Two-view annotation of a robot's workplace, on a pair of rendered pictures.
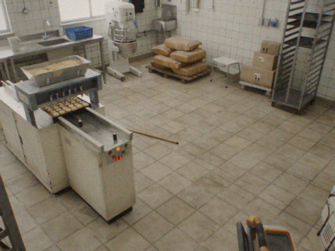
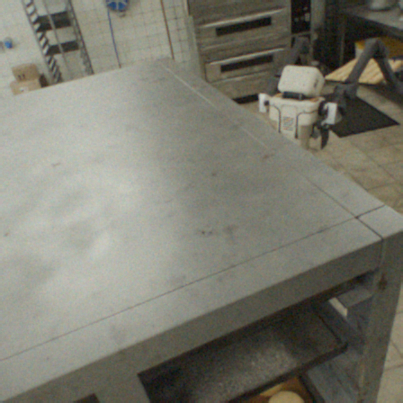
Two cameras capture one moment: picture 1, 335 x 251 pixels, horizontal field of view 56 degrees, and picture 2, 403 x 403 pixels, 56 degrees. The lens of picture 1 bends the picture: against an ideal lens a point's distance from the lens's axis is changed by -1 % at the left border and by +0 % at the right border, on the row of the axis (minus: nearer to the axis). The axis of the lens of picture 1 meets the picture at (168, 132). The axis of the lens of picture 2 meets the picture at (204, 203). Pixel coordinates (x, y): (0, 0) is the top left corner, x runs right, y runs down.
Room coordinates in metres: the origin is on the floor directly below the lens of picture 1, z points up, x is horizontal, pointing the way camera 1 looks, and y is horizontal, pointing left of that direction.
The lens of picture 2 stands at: (0.20, 1.11, 2.02)
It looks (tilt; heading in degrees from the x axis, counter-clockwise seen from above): 35 degrees down; 310
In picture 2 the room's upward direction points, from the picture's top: 11 degrees counter-clockwise
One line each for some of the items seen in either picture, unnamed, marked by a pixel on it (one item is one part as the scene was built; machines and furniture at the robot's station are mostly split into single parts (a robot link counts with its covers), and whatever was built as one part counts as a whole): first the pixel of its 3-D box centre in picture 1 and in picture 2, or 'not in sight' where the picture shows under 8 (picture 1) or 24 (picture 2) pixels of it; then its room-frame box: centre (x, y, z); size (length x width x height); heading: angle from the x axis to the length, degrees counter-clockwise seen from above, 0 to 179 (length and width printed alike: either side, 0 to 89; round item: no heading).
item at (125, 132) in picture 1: (71, 100); not in sight; (3.00, 1.00, 0.87); 2.01 x 0.03 x 0.07; 44
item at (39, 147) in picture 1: (51, 130); not in sight; (3.16, 1.36, 0.42); 1.28 x 0.72 x 0.84; 44
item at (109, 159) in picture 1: (117, 152); not in sight; (2.20, 0.42, 0.77); 0.24 x 0.04 x 0.14; 134
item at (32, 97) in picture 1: (62, 95); not in sight; (2.82, 1.03, 1.01); 0.72 x 0.33 x 0.34; 134
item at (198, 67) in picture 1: (190, 67); not in sight; (6.14, -0.44, 0.19); 0.72 x 0.42 x 0.15; 139
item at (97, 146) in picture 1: (45, 109); not in sight; (2.80, 1.21, 0.87); 2.01 x 0.03 x 0.07; 44
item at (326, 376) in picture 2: not in sight; (224, 233); (0.51, 0.72, 1.59); 0.64 x 0.03 x 0.03; 146
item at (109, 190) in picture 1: (97, 165); not in sight; (2.46, 0.68, 0.45); 0.70 x 0.34 x 0.90; 44
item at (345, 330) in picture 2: not in sight; (218, 191); (0.51, 0.72, 1.68); 0.64 x 0.03 x 0.03; 146
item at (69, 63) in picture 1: (57, 69); not in sight; (2.82, 1.03, 1.28); 0.54 x 0.27 x 0.06; 134
